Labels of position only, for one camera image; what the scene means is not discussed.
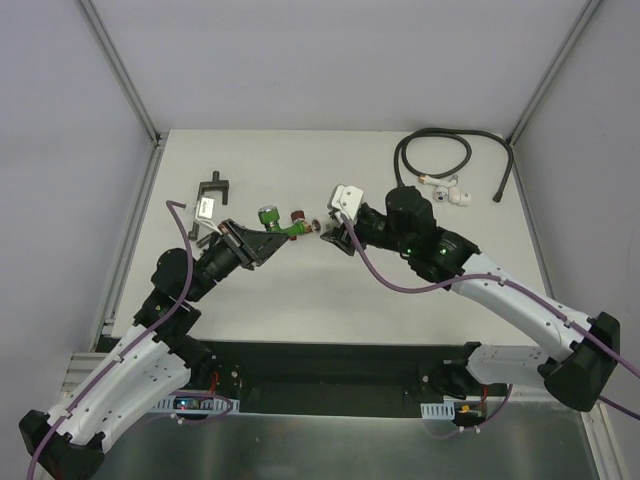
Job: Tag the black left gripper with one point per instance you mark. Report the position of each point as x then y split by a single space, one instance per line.
239 245

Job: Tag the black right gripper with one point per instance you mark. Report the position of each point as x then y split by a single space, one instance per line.
343 238

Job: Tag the grey metal faucet fixture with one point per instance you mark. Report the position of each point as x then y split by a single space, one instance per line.
205 241

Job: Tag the white elbow pipe fitting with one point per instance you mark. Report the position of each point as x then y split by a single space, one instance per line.
319 226

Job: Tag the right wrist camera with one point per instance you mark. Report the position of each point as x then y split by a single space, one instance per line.
345 202

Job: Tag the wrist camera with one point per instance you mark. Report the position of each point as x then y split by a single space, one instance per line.
203 213
345 202

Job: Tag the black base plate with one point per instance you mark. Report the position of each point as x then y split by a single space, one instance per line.
345 380

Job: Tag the aluminium frame rail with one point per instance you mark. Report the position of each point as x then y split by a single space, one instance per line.
81 365

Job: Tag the brown plastic faucet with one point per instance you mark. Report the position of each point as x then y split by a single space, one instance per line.
298 216

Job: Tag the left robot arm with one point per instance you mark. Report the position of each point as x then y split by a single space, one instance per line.
155 357

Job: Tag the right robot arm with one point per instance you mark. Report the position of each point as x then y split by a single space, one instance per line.
574 354

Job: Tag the green plastic faucet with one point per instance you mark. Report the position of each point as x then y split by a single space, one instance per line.
269 218

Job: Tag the white faucet with blue cap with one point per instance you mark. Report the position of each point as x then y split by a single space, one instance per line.
447 190

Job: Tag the grey metal faucet bracket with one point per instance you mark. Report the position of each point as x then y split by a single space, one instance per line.
209 188

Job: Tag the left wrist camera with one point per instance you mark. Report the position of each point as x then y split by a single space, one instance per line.
203 213

